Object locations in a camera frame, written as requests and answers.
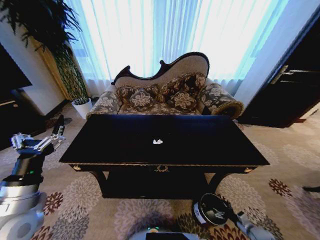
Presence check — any black flat television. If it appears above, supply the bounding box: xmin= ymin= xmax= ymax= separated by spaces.
xmin=0 ymin=42 xmax=34 ymax=101

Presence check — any silver door handle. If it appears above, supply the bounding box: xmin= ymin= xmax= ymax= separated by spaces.
xmin=270 ymin=64 xmax=295 ymax=85

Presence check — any tall green potted plant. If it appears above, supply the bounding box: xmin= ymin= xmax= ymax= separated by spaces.
xmin=0 ymin=0 xmax=90 ymax=106

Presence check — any small floral brown cushion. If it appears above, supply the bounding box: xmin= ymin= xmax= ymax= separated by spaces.
xmin=115 ymin=84 xmax=161 ymax=114

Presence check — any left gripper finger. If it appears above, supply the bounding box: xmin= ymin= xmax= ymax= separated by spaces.
xmin=10 ymin=132 xmax=33 ymax=151
xmin=36 ymin=114 xmax=67 ymax=152

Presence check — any dark object on carpet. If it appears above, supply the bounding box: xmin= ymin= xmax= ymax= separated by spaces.
xmin=301 ymin=184 xmax=320 ymax=194

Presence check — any white plant pot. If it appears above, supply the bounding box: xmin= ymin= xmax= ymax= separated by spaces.
xmin=71 ymin=97 xmax=94 ymax=120

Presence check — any floral upholstered chaise sofa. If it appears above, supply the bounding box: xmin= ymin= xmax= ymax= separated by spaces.
xmin=85 ymin=51 xmax=245 ymax=121

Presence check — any black wooden table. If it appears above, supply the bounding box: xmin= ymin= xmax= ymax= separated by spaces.
xmin=58 ymin=113 xmax=271 ymax=200

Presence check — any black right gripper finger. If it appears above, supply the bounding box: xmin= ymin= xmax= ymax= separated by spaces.
xmin=206 ymin=209 xmax=227 ymax=221

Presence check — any sheer white curtain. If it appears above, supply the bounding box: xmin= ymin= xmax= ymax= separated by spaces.
xmin=61 ymin=0 xmax=292 ymax=97

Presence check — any beige side drape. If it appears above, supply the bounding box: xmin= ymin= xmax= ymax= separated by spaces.
xmin=31 ymin=37 xmax=70 ymax=101

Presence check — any dark television cabinet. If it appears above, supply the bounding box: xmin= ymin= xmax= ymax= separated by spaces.
xmin=0 ymin=87 xmax=47 ymax=151

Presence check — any large floral brown cushion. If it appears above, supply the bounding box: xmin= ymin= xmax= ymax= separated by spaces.
xmin=160 ymin=72 xmax=208 ymax=113

